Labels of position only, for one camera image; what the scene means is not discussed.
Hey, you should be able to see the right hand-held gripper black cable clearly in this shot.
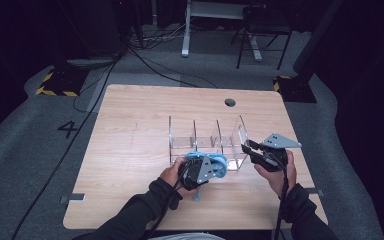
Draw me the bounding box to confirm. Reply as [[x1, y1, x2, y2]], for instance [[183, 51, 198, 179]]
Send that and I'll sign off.
[[272, 159, 290, 240]]

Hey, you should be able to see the bundle of floor cables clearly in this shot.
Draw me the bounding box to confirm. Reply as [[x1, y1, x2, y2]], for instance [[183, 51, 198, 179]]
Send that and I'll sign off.
[[127, 22, 195, 52]]

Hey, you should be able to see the grey flat floor plate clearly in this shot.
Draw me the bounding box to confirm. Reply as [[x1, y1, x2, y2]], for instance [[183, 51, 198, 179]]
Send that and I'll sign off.
[[66, 56, 116, 70]]

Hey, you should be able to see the left hand-held gripper black cable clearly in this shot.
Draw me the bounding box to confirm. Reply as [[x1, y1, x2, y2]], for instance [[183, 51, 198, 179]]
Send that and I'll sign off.
[[142, 159, 195, 240]]

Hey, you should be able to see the black stand with striped base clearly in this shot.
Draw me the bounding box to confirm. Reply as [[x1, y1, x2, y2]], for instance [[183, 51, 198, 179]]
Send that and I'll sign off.
[[272, 0, 346, 104]]

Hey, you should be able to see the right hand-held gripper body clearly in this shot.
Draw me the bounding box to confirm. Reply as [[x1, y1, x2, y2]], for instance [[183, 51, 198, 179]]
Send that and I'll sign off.
[[249, 132, 303, 173]]

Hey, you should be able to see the thin black floor cable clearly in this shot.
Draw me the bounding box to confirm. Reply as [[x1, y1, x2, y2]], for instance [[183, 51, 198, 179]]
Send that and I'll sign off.
[[125, 45, 218, 90]]

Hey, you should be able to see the person's right hand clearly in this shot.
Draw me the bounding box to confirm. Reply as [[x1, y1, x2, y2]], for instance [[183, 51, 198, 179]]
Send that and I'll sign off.
[[253, 149, 298, 198]]

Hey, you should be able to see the black yellow-striped floor base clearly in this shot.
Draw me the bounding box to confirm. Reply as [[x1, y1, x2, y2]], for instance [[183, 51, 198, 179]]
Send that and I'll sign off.
[[35, 67, 90, 98]]

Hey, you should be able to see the blue knitted cloth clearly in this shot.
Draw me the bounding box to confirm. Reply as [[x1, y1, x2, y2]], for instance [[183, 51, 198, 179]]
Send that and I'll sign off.
[[182, 151, 230, 203]]

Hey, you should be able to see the hand-held gripper black cable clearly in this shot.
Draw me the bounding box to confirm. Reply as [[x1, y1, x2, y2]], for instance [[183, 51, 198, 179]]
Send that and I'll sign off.
[[142, 159, 195, 240], [272, 159, 290, 240]]

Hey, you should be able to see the person's white garment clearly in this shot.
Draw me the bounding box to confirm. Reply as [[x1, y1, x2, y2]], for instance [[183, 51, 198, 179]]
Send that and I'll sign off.
[[146, 232, 226, 240]]

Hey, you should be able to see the person's left hand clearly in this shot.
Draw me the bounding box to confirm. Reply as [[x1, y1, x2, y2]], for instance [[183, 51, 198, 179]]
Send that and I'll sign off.
[[159, 156, 202, 199]]

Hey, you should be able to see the long black floor cable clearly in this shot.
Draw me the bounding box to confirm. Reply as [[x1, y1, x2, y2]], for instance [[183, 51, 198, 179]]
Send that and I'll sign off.
[[10, 49, 128, 240]]

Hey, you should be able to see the black metal chair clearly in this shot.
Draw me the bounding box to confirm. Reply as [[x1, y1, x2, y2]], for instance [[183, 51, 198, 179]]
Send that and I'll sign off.
[[230, 4, 295, 71]]

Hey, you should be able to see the clear acrylic divided organizer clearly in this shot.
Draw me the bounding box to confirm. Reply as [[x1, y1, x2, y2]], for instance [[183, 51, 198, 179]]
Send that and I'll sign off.
[[167, 114, 252, 173]]

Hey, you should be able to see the white metal desk frame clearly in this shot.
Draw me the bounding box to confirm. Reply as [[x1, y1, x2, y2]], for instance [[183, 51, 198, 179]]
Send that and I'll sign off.
[[180, 0, 268, 63]]

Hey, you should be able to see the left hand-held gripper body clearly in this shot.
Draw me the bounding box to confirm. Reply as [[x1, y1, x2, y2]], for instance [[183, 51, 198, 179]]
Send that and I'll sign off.
[[177, 154, 215, 192]]

